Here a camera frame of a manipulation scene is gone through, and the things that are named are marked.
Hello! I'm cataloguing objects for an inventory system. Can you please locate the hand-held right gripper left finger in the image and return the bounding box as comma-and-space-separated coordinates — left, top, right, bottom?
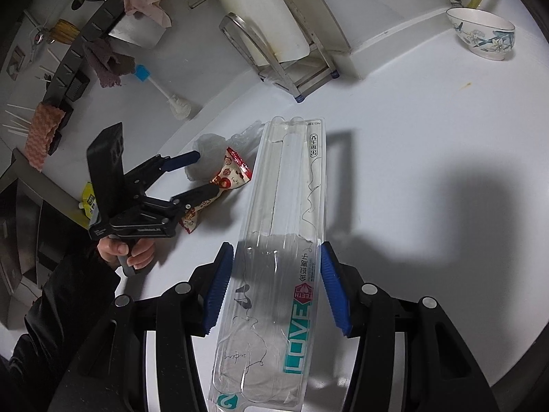
47, 242, 236, 412

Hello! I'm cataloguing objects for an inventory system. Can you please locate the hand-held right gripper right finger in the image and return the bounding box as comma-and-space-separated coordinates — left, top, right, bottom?
319, 241, 500, 412

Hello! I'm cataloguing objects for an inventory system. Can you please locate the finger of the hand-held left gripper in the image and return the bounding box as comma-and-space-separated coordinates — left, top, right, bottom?
129, 150, 201, 190
146, 182, 220, 217

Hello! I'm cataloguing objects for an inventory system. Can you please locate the clear plastic wrap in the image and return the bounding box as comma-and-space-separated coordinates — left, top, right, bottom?
185, 119, 267, 181

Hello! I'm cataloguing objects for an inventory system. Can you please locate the red snack wrapper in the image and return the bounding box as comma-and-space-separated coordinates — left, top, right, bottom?
178, 146, 254, 234

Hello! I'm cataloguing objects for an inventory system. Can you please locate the clear toothbrush package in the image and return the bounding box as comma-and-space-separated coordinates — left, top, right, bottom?
208, 116, 329, 412

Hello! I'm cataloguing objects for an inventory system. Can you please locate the person's left forearm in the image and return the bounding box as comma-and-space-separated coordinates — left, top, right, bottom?
0, 249, 123, 412

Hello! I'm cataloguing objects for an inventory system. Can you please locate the person's left hand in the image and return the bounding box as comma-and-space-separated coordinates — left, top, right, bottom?
96, 236, 156, 271

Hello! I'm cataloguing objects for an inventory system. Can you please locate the green yellow refill pouch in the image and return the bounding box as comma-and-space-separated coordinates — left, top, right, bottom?
79, 181, 101, 219

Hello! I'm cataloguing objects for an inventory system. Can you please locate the white bottle brush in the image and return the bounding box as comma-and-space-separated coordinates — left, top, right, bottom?
135, 64, 194, 121

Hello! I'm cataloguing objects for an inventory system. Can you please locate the steel built-in oven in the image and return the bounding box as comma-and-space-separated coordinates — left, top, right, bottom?
0, 148, 93, 310

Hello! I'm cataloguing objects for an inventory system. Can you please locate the pink checked dishcloth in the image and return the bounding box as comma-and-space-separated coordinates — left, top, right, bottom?
23, 102, 67, 171

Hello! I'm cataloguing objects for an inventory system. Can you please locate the grey brown cloth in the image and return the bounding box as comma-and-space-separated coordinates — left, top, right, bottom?
83, 38, 137, 89

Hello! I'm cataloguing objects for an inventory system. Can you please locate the metal cleaver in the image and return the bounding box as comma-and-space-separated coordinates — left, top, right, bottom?
107, 11, 168, 49

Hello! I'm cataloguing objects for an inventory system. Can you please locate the metal board rack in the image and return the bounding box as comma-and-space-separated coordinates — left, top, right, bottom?
219, 13, 339, 103

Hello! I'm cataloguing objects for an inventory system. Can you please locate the yellow bristle brush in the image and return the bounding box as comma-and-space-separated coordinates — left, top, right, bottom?
51, 19, 82, 46

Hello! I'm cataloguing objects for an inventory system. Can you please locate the white cutting board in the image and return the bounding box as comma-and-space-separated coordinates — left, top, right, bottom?
201, 0, 312, 63

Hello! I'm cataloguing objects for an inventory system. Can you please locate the floral ceramic bowl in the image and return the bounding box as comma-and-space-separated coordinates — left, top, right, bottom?
446, 6, 516, 61

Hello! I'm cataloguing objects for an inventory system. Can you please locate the dark wall hook rail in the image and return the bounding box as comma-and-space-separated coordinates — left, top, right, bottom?
43, 0, 159, 108

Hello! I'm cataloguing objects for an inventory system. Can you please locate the wall power outlet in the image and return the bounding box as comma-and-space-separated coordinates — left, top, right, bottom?
2, 45, 26, 80

